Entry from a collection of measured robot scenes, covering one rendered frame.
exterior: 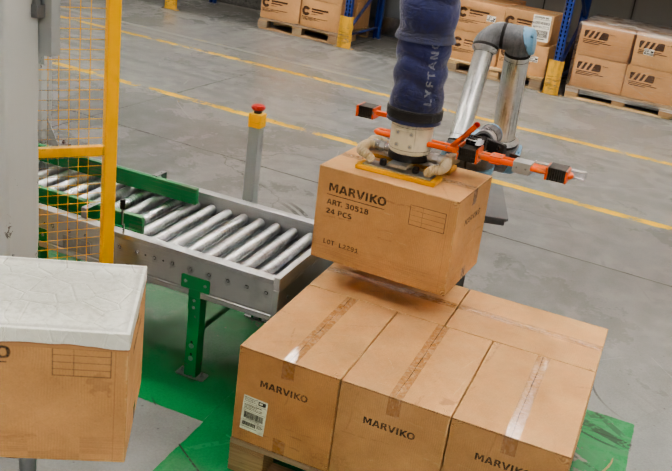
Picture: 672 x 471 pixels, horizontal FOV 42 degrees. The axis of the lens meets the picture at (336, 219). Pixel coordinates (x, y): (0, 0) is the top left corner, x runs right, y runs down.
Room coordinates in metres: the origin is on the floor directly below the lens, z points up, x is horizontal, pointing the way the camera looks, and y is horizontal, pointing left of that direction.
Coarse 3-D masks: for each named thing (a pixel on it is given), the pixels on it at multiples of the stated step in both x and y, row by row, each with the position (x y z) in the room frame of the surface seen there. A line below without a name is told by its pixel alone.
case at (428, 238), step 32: (352, 160) 3.46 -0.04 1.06; (320, 192) 3.36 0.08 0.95; (352, 192) 3.30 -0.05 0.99; (384, 192) 3.24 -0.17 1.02; (416, 192) 3.19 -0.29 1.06; (448, 192) 3.21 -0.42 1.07; (480, 192) 3.35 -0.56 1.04; (320, 224) 3.35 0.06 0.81; (352, 224) 3.29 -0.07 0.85; (384, 224) 3.23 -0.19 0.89; (416, 224) 3.18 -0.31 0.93; (448, 224) 3.13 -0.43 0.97; (480, 224) 3.43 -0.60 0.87; (320, 256) 3.34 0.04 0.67; (352, 256) 3.28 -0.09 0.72; (384, 256) 3.23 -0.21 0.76; (416, 256) 3.17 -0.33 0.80; (448, 256) 3.12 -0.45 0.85; (448, 288) 3.15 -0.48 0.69
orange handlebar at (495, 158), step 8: (376, 112) 3.77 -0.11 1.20; (384, 112) 3.76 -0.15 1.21; (376, 128) 3.49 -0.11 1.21; (384, 128) 3.50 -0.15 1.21; (384, 136) 3.46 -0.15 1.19; (432, 144) 3.38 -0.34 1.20; (440, 144) 3.37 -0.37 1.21; (448, 144) 3.39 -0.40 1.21; (456, 152) 3.34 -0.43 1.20; (488, 152) 3.34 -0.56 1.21; (488, 160) 3.29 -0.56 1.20; (496, 160) 3.27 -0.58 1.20; (504, 160) 3.27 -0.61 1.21; (512, 160) 3.29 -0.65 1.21; (536, 168) 3.22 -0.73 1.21; (544, 168) 3.24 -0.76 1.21; (568, 176) 3.17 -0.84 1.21
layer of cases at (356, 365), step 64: (320, 320) 3.03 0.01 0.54; (384, 320) 3.10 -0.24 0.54; (448, 320) 3.19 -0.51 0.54; (512, 320) 3.25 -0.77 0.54; (576, 320) 3.33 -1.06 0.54; (256, 384) 2.74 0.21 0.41; (320, 384) 2.65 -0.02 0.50; (384, 384) 2.63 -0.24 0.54; (448, 384) 2.69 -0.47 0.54; (512, 384) 2.75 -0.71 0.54; (576, 384) 2.81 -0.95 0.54; (320, 448) 2.64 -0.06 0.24; (384, 448) 2.56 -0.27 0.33; (448, 448) 2.49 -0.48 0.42; (512, 448) 2.42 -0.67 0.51
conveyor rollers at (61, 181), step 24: (72, 192) 3.98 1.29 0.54; (96, 192) 4.02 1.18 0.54; (120, 192) 4.06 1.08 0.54; (144, 192) 4.10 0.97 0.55; (168, 216) 3.83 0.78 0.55; (192, 216) 3.87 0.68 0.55; (216, 216) 3.91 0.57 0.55; (240, 216) 3.95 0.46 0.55; (192, 240) 3.67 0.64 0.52; (216, 240) 3.69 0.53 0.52; (240, 240) 3.72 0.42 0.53; (264, 240) 3.75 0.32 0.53; (288, 240) 3.79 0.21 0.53
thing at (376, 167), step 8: (384, 160) 3.37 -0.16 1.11; (360, 168) 3.36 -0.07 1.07; (368, 168) 3.35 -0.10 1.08; (376, 168) 3.34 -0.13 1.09; (384, 168) 3.34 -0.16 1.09; (392, 168) 3.35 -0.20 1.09; (408, 168) 3.37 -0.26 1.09; (416, 168) 3.32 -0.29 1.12; (392, 176) 3.31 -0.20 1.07; (400, 176) 3.30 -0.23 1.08; (408, 176) 3.29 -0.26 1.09; (416, 176) 3.29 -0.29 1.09; (424, 184) 3.26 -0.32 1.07; (432, 184) 3.25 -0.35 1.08
